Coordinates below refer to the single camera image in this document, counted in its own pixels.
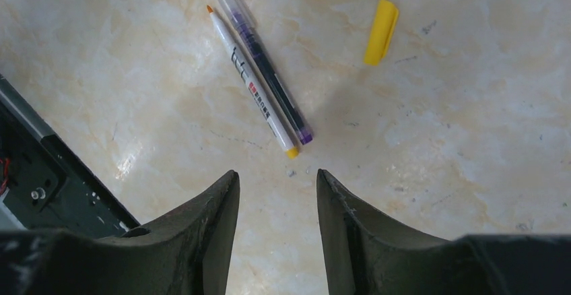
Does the white yellow marker pen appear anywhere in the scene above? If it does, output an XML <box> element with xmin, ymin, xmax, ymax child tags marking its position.
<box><xmin>206</xmin><ymin>5</ymin><xmax>299</xmax><ymax>159</ymax></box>

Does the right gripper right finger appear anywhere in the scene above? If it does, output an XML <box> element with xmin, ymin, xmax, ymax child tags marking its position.
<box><xmin>316</xmin><ymin>169</ymin><xmax>570</xmax><ymax>294</ymax></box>

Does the yellow pen cap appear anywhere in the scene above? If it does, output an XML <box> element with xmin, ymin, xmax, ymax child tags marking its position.
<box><xmin>363</xmin><ymin>0</ymin><xmax>399</xmax><ymax>65</ymax></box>

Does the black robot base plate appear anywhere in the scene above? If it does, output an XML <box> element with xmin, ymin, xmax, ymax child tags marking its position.
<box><xmin>1</xmin><ymin>77</ymin><xmax>139</xmax><ymax>238</ymax></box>

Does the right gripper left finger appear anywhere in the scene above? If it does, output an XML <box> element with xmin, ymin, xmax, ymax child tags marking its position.
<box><xmin>1</xmin><ymin>170</ymin><xmax>240</xmax><ymax>294</ymax></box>

